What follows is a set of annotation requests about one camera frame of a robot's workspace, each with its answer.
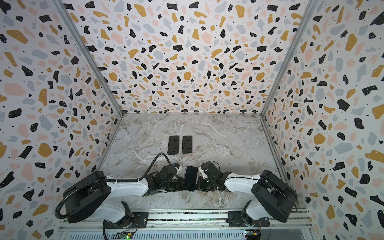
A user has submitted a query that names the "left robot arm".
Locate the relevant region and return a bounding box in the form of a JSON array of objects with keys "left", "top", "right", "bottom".
[{"left": 55, "top": 163, "right": 185, "bottom": 223}]

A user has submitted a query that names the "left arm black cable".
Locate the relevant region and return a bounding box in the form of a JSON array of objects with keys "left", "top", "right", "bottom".
[{"left": 137, "top": 152, "right": 172, "bottom": 181}]

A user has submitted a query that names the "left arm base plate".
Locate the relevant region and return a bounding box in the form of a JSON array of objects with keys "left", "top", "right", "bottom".
[{"left": 105, "top": 212, "right": 149, "bottom": 230}]

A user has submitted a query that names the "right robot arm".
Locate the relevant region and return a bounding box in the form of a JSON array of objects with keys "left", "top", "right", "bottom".
[{"left": 195, "top": 161, "right": 298, "bottom": 227}]

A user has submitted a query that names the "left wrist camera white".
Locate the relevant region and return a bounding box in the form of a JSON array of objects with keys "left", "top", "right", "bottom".
[{"left": 172, "top": 163, "right": 182, "bottom": 172}]

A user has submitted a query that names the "circuit board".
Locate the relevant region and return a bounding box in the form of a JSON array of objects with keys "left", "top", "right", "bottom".
[
  {"left": 245, "top": 230, "right": 262, "bottom": 240},
  {"left": 114, "top": 231, "right": 134, "bottom": 240}
]

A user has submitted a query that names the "left circuit board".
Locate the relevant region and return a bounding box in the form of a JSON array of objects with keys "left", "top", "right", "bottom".
[{"left": 114, "top": 231, "right": 134, "bottom": 240}]

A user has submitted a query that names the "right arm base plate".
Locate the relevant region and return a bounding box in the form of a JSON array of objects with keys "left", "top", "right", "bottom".
[{"left": 227, "top": 211, "right": 269, "bottom": 228}]

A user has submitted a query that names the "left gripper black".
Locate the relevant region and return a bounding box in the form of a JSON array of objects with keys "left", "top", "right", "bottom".
[{"left": 161, "top": 177, "right": 190, "bottom": 193}]

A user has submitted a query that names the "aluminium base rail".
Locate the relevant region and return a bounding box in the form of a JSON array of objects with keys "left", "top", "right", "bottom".
[{"left": 58, "top": 209, "right": 317, "bottom": 240}]

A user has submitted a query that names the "black phone case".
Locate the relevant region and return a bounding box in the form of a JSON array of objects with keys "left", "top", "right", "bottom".
[{"left": 167, "top": 135, "right": 180, "bottom": 155}]

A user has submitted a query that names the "right circuit board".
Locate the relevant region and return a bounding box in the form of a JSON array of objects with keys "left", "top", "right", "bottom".
[{"left": 245, "top": 230, "right": 262, "bottom": 240}]

